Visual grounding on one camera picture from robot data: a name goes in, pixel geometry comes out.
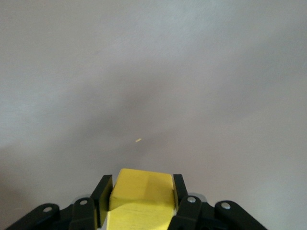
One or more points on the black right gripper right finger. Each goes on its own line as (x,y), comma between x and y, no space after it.
(192,215)

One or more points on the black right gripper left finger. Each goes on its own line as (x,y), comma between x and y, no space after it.
(84,215)

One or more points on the yellow wooden block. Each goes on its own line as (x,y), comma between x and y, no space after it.
(141,198)

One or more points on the brown table cover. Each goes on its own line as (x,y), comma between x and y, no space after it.
(153,72)

